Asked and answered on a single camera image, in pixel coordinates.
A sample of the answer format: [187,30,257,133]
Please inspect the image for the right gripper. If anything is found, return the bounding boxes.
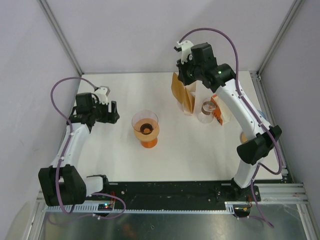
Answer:
[176,54,204,87]

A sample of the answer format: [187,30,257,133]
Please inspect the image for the brown paper coffee filter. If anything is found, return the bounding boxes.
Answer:
[171,72,185,105]

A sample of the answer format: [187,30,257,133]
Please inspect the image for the pink glass dripper cone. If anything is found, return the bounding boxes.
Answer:
[131,110,159,135]

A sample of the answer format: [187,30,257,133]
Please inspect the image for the orange glass beaker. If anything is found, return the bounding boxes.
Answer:
[140,137,158,149]

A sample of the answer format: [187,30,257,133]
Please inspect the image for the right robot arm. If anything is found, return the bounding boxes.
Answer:
[174,40,282,201]

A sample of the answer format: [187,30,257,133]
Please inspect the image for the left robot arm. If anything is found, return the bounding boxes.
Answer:
[38,86,120,207]

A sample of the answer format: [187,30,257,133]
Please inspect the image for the brown coffee filter pack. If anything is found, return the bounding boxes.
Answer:
[182,82,196,116]

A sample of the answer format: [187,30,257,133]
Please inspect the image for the clear glass dripper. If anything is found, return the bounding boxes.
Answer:
[197,97,216,124]

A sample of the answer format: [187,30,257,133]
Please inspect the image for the white coffee filter pack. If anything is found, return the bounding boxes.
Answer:
[210,94,232,126]

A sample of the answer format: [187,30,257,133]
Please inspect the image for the blue glass dripper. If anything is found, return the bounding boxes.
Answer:
[258,110,267,120]

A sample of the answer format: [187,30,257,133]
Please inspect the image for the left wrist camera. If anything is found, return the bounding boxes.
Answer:
[93,86,110,105]

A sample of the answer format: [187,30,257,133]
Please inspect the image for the grey cable duct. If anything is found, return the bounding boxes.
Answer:
[44,201,121,213]

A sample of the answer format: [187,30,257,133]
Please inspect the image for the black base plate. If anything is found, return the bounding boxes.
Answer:
[101,180,261,211]

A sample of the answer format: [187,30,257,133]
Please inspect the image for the left frame post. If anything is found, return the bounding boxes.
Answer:
[37,0,84,76]

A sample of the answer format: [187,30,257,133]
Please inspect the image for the frame post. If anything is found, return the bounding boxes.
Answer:
[256,0,305,76]
[37,0,84,76]

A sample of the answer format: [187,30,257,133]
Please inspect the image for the right frame post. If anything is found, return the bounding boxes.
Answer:
[256,0,305,76]

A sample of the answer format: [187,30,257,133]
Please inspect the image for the aluminium frame rail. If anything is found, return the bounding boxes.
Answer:
[36,181,308,203]

